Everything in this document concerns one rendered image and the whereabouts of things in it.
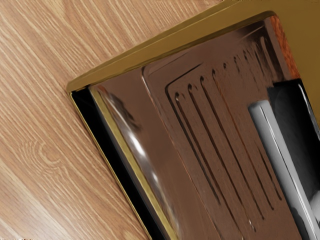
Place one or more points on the gold framed oven, glass door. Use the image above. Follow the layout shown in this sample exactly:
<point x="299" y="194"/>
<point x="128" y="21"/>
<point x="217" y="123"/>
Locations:
<point x="200" y="130"/>

